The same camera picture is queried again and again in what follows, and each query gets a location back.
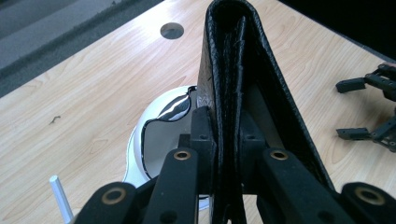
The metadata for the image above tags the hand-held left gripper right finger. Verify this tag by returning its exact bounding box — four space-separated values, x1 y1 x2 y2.
238 109 267 194

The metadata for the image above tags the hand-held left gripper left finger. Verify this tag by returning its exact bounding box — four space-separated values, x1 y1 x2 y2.
190 105 217 195

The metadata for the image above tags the black leather wallet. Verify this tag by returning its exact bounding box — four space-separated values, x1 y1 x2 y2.
196 0 336 224

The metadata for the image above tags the white round device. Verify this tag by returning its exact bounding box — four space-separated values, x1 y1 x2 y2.
122 85 213 212

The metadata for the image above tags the white antenna rod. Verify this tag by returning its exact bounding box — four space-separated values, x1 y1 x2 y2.
49 175 75 224

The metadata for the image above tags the round cable hole grommet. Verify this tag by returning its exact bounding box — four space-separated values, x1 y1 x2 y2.
160 21 185 40

